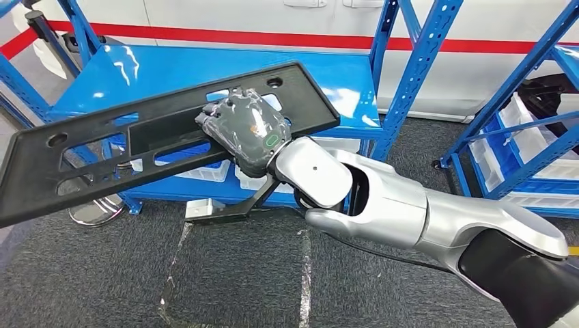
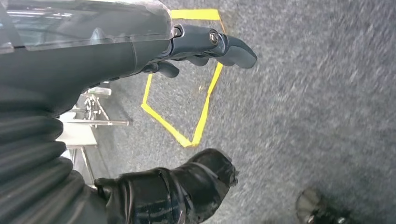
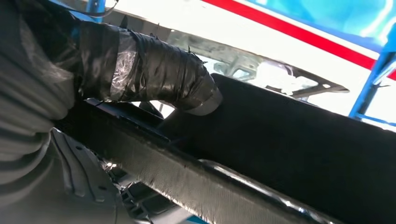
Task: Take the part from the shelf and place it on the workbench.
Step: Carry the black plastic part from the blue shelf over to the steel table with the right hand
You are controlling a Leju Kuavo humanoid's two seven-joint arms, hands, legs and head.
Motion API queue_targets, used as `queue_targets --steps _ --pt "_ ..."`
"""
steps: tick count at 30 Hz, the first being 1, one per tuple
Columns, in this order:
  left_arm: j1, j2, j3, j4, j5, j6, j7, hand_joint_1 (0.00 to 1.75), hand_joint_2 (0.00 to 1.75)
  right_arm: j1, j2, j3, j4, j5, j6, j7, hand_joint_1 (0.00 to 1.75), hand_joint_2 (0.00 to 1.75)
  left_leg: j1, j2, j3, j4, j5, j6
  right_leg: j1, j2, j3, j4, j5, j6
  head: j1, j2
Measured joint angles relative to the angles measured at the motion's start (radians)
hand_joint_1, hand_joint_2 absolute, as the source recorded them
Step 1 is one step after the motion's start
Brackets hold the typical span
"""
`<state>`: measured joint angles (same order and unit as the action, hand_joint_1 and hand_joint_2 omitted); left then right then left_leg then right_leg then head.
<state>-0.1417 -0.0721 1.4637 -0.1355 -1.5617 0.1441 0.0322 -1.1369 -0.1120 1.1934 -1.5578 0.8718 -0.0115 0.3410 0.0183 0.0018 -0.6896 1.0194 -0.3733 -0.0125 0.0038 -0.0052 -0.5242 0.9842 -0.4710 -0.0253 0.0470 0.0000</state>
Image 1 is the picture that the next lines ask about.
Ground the blue metal shelf rack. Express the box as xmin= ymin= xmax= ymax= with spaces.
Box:
xmin=0 ymin=0 xmax=464 ymax=216
xmin=432 ymin=0 xmax=579 ymax=221

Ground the blue plastic bin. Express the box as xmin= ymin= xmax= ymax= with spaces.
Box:
xmin=154 ymin=143 xmax=214 ymax=166
xmin=490 ymin=113 xmax=579 ymax=193

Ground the black plastic frame part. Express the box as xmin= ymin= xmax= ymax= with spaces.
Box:
xmin=0 ymin=61 xmax=341 ymax=230

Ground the white plastic bin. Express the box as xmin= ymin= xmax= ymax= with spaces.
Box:
xmin=130 ymin=158 xmax=232 ymax=183
xmin=497 ymin=92 xmax=579 ymax=182
xmin=500 ymin=192 xmax=579 ymax=210
xmin=468 ymin=131 xmax=507 ymax=193

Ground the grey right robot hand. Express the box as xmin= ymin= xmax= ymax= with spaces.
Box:
xmin=194 ymin=87 xmax=293 ymax=178

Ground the white car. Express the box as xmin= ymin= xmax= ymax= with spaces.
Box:
xmin=9 ymin=0 xmax=579 ymax=124

